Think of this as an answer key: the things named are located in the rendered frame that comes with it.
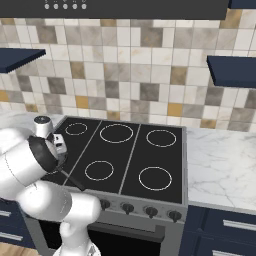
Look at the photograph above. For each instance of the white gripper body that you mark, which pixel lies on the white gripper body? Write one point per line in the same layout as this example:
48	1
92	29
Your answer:
62	151

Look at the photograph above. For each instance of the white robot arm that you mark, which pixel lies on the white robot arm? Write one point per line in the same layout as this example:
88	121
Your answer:
36	200

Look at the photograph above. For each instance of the black frying pan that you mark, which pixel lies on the black frying pan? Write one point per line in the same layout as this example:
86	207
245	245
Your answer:
74	181

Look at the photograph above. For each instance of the black stove knob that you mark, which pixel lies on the black stove knob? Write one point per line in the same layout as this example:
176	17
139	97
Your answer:
105	204
151	211
128	208
174	215

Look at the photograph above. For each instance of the black and steel stove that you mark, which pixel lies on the black and steel stove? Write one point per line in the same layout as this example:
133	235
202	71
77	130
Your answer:
133	156

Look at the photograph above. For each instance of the navy drawer front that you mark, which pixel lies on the navy drawer front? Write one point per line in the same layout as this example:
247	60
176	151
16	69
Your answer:
213	221
16	230
206	246
15	208

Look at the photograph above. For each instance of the black glass oven door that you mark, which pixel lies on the black glass oven door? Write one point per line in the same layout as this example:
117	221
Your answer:
133	246

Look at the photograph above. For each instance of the dark range hood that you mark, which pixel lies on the dark range hood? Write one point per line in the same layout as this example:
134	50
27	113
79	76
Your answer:
133	9

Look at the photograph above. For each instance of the navy wall shelf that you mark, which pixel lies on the navy wall shelf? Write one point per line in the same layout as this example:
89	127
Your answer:
233	71
16	58

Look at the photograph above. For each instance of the navy wall cupboard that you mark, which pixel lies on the navy wall cupboard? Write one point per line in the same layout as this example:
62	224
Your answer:
243	3

